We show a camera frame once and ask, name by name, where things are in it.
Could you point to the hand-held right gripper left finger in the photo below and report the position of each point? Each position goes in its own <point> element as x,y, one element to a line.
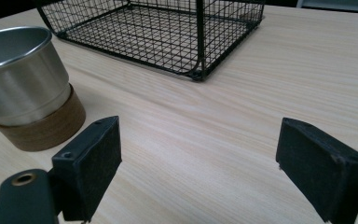
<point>88,168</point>

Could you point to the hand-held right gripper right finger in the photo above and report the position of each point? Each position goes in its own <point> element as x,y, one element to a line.
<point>320,168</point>

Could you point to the steel cup with wooden base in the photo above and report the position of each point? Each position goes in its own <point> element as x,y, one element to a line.
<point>21,81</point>

